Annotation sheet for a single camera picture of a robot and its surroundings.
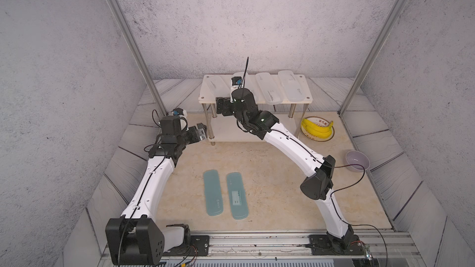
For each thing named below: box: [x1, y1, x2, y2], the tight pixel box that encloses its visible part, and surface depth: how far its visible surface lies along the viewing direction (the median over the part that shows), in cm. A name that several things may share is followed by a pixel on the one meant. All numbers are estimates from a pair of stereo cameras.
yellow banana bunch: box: [300, 118, 334, 140], surface depth 109 cm
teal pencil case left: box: [202, 169, 224, 217], surface depth 89 cm
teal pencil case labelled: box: [226, 171, 249, 221], surface depth 87 cm
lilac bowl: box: [345, 150, 371, 173], surface depth 95 cm
